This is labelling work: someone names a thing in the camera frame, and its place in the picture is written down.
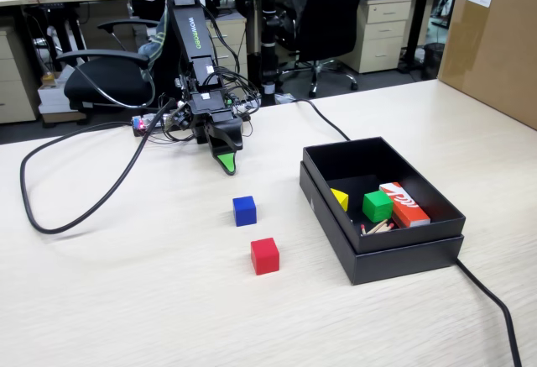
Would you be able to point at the small wrist camera board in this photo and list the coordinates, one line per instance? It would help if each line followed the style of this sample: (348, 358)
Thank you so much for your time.
(181, 120)

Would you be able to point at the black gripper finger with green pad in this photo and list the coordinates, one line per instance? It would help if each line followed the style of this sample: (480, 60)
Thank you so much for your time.
(226, 163)

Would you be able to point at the black trash bin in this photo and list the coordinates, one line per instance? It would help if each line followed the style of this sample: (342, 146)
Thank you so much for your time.
(433, 61)

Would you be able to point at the black pole with white bands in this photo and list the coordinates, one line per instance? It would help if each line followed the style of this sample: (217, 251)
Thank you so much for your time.
(268, 39)

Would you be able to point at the black gripper finger shell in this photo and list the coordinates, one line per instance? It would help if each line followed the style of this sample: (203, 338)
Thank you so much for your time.
(237, 136)

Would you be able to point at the red tipped wooden match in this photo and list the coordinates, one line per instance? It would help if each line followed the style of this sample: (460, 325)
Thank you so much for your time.
(362, 228)
(377, 227)
(385, 228)

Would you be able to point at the white three drawer cabinet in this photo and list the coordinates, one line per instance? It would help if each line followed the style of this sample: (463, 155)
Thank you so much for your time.
(382, 31)

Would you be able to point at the black office chair with armrests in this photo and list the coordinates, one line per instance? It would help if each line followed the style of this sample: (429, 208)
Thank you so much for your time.
(105, 81)

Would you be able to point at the stack of white boxes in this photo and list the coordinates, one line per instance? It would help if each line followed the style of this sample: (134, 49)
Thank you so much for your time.
(52, 98)

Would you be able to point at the striped grey green jacket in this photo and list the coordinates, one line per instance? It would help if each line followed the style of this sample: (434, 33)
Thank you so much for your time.
(156, 43)

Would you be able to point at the orange white matchbox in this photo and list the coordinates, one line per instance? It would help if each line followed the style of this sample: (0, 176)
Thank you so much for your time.
(409, 209)

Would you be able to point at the red wooden cube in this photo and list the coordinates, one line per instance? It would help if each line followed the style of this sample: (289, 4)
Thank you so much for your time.
(265, 257)

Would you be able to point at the large brown cardboard box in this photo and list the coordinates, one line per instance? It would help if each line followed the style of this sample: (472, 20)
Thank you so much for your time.
(491, 48)

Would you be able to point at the green wooden cube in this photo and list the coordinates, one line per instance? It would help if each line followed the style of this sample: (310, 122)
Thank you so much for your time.
(377, 207)

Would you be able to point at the black cardboard box tray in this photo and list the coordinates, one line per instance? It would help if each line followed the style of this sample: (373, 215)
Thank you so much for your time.
(403, 241)

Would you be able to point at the beige drawer cabinet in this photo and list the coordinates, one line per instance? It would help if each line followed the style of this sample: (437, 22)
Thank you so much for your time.
(228, 39)
(14, 81)

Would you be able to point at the black gripper motor body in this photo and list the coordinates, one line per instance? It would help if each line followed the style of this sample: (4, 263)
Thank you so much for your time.
(210, 117)

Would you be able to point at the black open box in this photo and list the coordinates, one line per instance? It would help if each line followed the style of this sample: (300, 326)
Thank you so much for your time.
(403, 266)

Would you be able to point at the yellow wooden block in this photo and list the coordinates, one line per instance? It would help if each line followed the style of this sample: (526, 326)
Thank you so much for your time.
(342, 200)

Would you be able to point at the controller board with red LED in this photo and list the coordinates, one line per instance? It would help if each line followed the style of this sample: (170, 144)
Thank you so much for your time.
(142, 123)

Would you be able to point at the black mesh office chair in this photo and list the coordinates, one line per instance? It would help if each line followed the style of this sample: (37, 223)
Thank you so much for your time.
(327, 18)

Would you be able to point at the blue wooden cube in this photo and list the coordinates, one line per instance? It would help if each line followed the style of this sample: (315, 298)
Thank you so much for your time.
(244, 211)

